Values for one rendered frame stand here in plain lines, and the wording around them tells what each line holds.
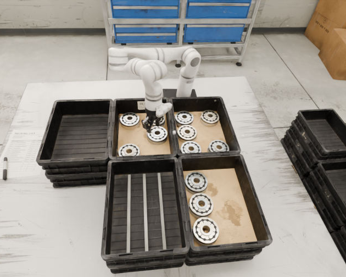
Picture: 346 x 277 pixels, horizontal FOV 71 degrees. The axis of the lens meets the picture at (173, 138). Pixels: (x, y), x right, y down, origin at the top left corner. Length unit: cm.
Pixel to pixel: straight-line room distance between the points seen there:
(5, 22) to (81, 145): 318
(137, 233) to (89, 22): 336
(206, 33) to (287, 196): 226
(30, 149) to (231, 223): 111
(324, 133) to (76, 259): 184
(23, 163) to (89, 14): 280
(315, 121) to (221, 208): 135
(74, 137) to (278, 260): 111
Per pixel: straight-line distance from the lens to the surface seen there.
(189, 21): 301
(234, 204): 112
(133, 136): 129
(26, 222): 132
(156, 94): 100
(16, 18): 421
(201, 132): 132
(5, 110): 302
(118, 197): 110
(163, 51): 131
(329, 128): 224
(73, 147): 130
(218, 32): 320
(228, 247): 94
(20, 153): 155
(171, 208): 107
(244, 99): 182
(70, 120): 144
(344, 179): 212
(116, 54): 120
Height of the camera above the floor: 180
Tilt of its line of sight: 50 degrees down
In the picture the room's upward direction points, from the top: 5 degrees clockwise
